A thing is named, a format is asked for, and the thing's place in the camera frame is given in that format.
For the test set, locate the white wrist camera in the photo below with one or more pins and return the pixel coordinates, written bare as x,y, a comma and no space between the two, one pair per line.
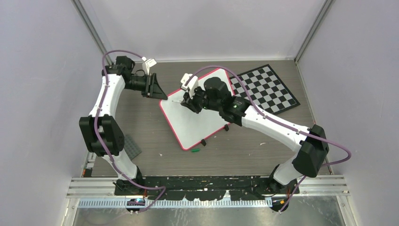
189,82
147,64

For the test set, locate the black and white chessboard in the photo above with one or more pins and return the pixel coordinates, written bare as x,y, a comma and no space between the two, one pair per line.
265,88

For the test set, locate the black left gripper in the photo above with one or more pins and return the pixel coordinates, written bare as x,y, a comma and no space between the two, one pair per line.
153,90

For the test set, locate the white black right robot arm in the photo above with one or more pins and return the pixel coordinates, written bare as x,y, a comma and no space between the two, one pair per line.
308,144

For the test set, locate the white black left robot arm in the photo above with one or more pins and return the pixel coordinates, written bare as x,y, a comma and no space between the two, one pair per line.
101,133

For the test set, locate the grey studded baseplate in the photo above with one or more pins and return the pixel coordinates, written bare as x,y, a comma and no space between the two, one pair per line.
131,147

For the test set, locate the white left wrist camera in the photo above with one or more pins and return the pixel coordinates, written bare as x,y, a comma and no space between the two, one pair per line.
147,64

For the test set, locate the aluminium front rail frame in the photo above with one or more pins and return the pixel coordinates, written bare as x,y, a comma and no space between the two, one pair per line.
99,193

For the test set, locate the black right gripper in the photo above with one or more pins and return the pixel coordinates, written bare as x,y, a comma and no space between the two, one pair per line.
189,100

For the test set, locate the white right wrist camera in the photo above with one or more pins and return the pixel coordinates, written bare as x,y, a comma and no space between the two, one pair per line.
189,82

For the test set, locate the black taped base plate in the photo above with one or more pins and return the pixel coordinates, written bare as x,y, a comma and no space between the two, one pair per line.
202,188

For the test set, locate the pink-framed whiteboard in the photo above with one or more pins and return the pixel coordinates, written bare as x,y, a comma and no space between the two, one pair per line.
188,127

